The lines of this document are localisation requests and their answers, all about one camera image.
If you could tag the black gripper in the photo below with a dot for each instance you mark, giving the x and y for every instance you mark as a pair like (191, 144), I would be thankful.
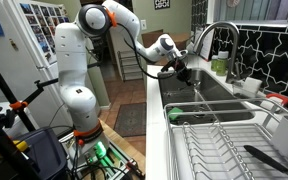
(182, 68)

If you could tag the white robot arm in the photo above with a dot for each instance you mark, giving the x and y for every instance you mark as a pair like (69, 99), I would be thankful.
(70, 50)

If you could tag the stainless steel sink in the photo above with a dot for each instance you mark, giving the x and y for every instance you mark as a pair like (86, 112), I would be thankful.
(217, 88)

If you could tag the small green bottle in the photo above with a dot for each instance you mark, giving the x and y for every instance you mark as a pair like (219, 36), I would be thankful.
(214, 63)

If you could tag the green bottle white cap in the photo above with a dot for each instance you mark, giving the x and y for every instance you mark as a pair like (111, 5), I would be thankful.
(222, 65)

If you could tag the green sponge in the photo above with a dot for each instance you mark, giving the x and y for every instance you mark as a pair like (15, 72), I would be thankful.
(174, 113)

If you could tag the white paper sheet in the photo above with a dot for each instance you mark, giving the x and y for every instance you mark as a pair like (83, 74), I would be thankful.
(206, 45)

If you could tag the brown cardboard box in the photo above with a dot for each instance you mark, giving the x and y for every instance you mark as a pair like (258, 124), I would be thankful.
(184, 38)

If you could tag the curved steel faucet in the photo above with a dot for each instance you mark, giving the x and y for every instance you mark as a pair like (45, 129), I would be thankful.
(232, 50)

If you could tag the white sponge holder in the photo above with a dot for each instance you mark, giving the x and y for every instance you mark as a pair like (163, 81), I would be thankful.
(250, 86)

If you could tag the patterned grey rug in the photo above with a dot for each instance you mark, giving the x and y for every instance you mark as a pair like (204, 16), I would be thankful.
(130, 120)

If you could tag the steel dish drying rack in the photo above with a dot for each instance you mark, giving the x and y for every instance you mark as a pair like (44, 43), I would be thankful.
(197, 160)

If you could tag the framed pattern picture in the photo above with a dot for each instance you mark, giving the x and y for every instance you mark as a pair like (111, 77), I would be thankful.
(161, 4)

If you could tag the wooden table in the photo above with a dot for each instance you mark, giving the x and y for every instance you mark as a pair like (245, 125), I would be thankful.
(124, 143)

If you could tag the white framed window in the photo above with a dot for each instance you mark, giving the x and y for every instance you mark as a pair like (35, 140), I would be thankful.
(260, 10)

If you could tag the red black clamp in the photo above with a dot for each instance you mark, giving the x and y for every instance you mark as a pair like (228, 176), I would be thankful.
(132, 166)

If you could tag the green plastic clamp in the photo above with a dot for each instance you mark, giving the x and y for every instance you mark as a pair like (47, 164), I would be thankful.
(100, 150)

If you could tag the photo collage sheet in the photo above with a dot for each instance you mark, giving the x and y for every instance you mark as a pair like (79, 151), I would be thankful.
(37, 26)

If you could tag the dark storage tote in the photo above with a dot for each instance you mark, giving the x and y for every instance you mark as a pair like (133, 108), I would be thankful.
(44, 153)

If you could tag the white refrigerator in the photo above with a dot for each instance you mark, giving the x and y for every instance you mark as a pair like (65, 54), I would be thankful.
(17, 73)

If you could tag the black tripod stand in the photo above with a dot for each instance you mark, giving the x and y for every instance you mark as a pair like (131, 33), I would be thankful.
(0, 83)

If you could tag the white wall outlet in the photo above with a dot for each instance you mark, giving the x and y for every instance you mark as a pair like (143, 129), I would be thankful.
(143, 24)

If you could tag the aluminium profile frame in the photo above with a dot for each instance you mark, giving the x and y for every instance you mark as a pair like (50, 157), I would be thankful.
(120, 159)

